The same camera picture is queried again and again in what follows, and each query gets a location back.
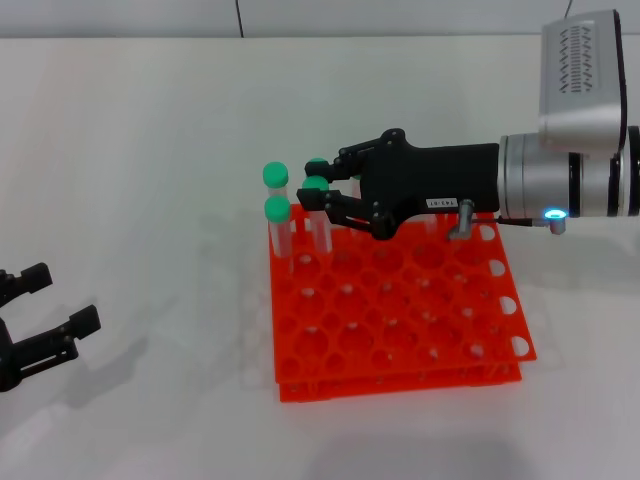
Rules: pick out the orange plastic test tube rack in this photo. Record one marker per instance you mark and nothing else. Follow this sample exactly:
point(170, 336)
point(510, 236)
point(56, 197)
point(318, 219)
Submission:
point(400, 320)

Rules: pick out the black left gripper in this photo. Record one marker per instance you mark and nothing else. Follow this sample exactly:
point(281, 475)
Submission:
point(6, 360)

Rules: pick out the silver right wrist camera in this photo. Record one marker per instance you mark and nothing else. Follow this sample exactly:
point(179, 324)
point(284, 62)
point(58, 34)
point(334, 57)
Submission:
point(580, 75)

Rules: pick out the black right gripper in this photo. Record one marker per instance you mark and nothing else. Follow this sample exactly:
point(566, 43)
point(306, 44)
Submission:
point(440, 175)

